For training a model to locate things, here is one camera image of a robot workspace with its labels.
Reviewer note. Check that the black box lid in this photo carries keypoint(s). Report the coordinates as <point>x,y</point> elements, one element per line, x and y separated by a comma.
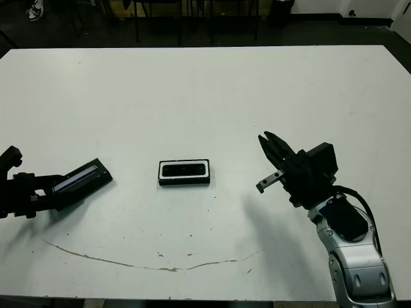
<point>93,179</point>

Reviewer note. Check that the white sneaker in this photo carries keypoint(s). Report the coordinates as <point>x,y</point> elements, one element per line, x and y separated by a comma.
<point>34,11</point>

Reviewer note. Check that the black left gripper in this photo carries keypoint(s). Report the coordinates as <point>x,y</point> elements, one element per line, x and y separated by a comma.
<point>16,195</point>

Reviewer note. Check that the black slim camera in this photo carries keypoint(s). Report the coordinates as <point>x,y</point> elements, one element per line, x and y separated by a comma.
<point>183,170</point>

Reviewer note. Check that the small black floor knob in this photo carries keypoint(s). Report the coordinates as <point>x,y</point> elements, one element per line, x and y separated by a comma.
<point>352,13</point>

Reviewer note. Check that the black bin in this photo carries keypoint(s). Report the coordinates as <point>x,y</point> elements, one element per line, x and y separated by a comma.
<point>282,9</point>

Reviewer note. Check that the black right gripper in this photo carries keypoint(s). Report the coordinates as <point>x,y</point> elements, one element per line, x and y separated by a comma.
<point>305,183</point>

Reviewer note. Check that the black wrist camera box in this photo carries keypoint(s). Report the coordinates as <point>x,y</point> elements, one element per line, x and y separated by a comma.
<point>324,157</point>
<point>9,157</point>

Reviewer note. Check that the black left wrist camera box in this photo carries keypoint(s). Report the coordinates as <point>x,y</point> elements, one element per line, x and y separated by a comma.
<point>9,157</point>

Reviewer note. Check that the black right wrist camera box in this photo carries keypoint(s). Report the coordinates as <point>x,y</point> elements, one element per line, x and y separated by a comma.
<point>324,157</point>

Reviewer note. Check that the black metal chair frame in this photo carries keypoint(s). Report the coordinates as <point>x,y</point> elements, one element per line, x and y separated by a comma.
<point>137,32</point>

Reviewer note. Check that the black box with white insert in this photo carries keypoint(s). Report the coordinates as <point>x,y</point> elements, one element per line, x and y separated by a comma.
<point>180,182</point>

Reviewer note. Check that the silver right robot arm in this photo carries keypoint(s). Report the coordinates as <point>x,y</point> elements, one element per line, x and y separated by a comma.
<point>359,260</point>

